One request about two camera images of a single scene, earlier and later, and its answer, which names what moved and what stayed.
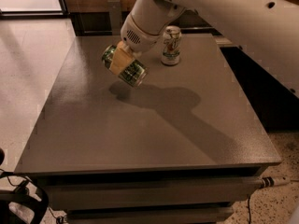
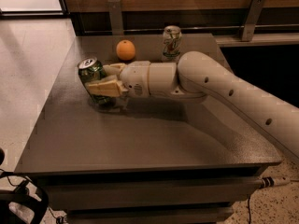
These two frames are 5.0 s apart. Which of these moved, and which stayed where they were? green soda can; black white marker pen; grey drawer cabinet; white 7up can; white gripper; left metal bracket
Moved: white gripper; green soda can
Stayed: black white marker pen; left metal bracket; white 7up can; grey drawer cabinet
